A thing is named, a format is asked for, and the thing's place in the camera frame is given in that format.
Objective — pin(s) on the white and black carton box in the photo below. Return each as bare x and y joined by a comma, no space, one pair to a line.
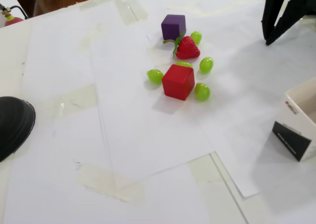
291,115

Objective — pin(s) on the red fire extinguisher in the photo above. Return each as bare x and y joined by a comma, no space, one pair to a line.
13,21

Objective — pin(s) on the translucent tape strip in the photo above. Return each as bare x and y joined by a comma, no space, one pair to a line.
74,100
130,9
111,182
212,184
195,11

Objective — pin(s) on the red wooden cube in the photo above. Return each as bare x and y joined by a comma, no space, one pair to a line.
176,84

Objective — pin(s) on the red plastic strawberry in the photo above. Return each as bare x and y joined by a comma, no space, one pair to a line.
187,48

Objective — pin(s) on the purple wooden cube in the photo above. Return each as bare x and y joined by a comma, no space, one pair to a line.
172,26

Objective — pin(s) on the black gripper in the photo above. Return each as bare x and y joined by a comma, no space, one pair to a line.
271,9

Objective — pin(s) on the black round object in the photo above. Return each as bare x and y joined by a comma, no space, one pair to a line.
12,127

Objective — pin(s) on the green plastic grape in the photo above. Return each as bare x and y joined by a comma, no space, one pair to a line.
154,75
196,36
206,64
203,92
184,64

